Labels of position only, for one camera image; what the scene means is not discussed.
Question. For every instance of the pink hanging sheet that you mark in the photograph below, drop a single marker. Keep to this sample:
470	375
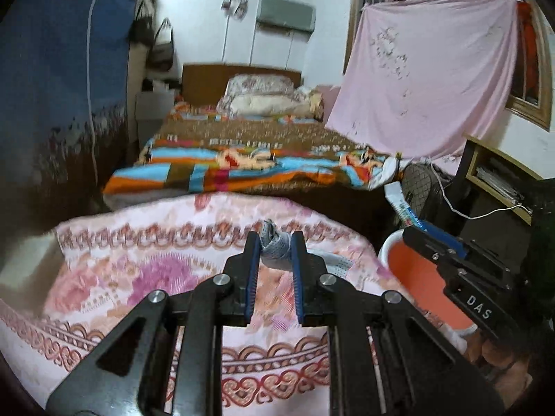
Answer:
425	73

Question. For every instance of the wooden bed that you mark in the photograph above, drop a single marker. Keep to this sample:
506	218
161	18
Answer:
203	78

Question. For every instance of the grey patterned cloth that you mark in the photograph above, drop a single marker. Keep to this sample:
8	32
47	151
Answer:
275	247

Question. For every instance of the yellow cloth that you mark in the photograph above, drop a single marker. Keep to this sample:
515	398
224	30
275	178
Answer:
314	102

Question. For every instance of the green and white packet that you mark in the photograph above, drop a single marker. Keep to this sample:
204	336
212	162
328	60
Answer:
401	208

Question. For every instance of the red cloth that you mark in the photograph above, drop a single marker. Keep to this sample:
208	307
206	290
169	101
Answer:
529	39

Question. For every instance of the blue fabric wardrobe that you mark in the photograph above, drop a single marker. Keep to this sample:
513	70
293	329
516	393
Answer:
52	73

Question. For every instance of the orange bucket with white rim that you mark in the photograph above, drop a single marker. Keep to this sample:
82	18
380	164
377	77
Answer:
416	286

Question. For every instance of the grey covered wall unit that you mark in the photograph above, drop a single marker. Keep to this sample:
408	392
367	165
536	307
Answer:
284	11

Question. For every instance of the pink floral blanket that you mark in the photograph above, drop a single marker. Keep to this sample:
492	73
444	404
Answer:
130	268

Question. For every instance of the black and white tote bag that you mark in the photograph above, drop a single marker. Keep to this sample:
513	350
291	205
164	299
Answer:
160	54

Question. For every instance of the colourful patterned bedsheet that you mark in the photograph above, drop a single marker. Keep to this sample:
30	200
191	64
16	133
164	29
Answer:
243	138

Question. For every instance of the cream pillow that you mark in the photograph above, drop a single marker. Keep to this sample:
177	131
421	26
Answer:
264	105

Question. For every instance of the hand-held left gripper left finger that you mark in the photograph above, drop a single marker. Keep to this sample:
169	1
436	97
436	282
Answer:
253	277

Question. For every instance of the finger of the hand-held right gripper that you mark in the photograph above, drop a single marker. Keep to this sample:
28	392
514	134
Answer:
442	234
422	242

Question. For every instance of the wooden desk shelf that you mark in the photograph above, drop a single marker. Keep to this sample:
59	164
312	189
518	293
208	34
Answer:
498	152

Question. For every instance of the person's right hand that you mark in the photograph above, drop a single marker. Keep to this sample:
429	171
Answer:
498	359

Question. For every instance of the white nightstand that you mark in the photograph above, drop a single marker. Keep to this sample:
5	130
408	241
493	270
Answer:
151	112

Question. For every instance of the floral pillow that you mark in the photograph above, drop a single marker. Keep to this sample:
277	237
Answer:
256	84

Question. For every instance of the stack of papers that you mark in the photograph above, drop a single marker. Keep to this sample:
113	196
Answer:
498	182

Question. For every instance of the wall socket with photos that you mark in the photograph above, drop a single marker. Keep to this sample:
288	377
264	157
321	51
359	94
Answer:
236	4

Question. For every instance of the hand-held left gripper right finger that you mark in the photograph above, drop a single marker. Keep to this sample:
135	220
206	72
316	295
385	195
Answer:
299	277

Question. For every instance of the black handbag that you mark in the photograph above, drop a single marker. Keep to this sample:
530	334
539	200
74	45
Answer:
142	30

